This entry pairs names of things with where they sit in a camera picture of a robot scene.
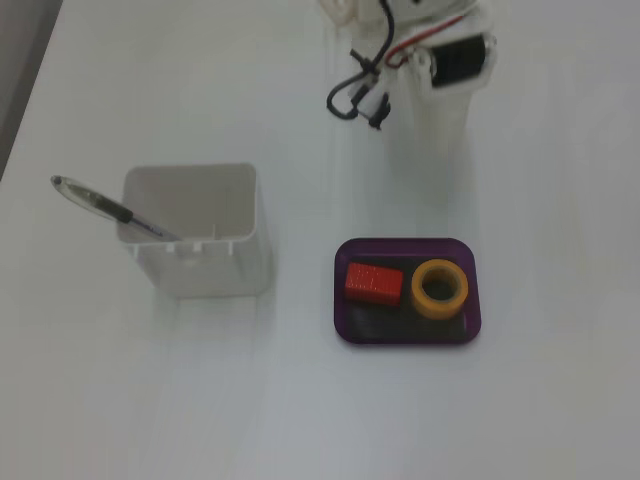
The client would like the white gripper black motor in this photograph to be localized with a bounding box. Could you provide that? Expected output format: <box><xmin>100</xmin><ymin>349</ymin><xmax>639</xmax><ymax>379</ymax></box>
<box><xmin>385</xmin><ymin>18</ymin><xmax>499</xmax><ymax>167</ymax></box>

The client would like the yellow tape roll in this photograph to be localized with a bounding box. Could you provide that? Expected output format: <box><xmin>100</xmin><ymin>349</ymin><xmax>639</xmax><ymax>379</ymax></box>
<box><xmin>410</xmin><ymin>258</ymin><xmax>470</xmax><ymax>321</ymax></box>

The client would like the red rectangular block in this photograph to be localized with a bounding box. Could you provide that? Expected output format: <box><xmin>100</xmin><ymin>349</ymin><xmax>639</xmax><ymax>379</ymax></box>
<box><xmin>343</xmin><ymin>262</ymin><xmax>405</xmax><ymax>308</ymax></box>

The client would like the purple rectangular tray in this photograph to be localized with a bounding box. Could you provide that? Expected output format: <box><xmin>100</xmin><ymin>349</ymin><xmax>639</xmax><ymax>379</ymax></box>
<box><xmin>332</xmin><ymin>237</ymin><xmax>484</xmax><ymax>347</ymax></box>

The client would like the white plastic container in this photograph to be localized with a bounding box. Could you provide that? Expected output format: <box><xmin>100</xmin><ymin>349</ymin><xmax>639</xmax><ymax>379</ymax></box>
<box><xmin>116</xmin><ymin>162</ymin><xmax>274</xmax><ymax>300</ymax></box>

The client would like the clear black ballpoint pen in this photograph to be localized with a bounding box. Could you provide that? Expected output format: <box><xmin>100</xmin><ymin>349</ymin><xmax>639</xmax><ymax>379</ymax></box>
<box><xmin>49</xmin><ymin>174</ymin><xmax>185</xmax><ymax>242</ymax></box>

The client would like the red wire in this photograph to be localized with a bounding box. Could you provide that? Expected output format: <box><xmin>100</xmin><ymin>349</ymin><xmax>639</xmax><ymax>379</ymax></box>
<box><xmin>383</xmin><ymin>14</ymin><xmax>467</xmax><ymax>69</ymax></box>

